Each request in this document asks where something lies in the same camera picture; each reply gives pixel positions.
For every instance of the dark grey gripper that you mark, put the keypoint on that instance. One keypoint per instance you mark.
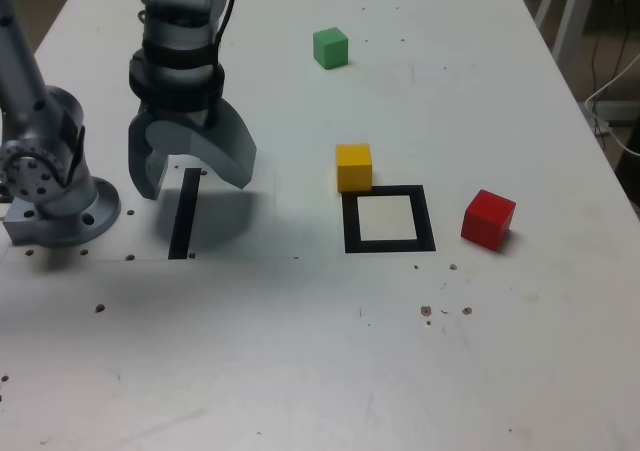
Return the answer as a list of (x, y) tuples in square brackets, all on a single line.
[(202, 117)]

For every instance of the yellow cube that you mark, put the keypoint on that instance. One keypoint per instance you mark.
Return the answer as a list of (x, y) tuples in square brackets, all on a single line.
[(354, 168)]

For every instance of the green cube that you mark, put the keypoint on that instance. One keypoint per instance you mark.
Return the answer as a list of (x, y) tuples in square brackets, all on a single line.
[(330, 46)]

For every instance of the red cube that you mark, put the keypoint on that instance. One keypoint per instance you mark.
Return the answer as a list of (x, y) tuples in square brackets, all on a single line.
[(487, 218)]

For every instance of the black tape square outline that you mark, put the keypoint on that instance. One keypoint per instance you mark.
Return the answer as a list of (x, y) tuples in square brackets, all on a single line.
[(425, 221)]

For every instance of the black tape strip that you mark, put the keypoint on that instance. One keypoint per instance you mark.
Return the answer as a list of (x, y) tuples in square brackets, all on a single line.
[(184, 211)]

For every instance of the thick white furniture leg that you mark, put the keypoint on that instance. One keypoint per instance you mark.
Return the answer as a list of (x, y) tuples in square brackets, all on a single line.
[(574, 21)]

